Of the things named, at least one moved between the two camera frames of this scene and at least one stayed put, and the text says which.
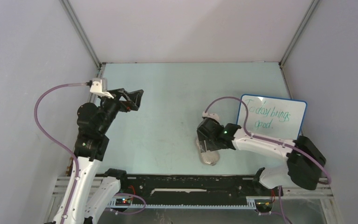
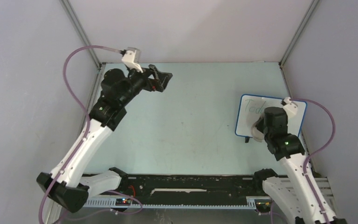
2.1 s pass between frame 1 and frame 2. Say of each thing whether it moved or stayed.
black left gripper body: moved
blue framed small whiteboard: stayed
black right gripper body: moved
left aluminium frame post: stayed
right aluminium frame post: stayed
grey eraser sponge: moved
